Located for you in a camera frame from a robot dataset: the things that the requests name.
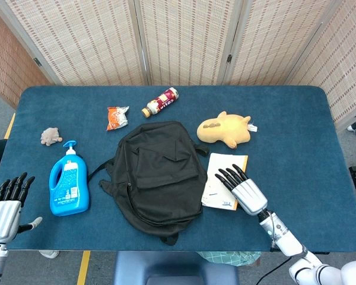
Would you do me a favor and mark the white and yellow booklet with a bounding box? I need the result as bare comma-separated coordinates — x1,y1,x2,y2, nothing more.
201,153,249,211

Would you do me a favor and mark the orange and white snack packet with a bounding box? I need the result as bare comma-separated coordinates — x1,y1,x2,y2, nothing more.
106,106,130,132

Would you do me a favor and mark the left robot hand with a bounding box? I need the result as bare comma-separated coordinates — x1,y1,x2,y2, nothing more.
0,172,43,243

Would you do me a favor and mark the yellow plush animal toy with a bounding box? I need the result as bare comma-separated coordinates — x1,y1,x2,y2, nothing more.
196,111,259,149

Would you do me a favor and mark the black fabric backpack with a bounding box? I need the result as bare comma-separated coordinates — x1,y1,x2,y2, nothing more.
87,121,211,246

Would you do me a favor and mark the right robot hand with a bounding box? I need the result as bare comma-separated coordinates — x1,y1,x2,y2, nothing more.
214,163,269,216

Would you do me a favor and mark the woven folding screen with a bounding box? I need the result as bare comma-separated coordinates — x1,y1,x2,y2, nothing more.
0,0,356,125

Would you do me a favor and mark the blue detergent pump bottle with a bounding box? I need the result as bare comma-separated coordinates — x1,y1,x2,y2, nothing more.
49,140,90,217

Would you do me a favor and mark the black floor cable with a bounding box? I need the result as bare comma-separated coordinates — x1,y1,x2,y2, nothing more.
253,256,293,285

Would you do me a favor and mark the Costa coffee bottle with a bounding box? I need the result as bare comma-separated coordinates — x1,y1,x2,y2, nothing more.
141,87,179,118

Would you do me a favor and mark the green checked cloth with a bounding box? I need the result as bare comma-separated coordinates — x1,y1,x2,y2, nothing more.
195,251,262,267

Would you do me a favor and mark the small grey-brown plush toy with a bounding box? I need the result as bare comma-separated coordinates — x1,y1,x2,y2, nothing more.
40,127,63,147

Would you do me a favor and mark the blue table cover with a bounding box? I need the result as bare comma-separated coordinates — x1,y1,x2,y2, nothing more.
0,85,356,253

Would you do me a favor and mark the blue chair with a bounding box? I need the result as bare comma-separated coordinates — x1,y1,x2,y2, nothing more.
112,251,240,285

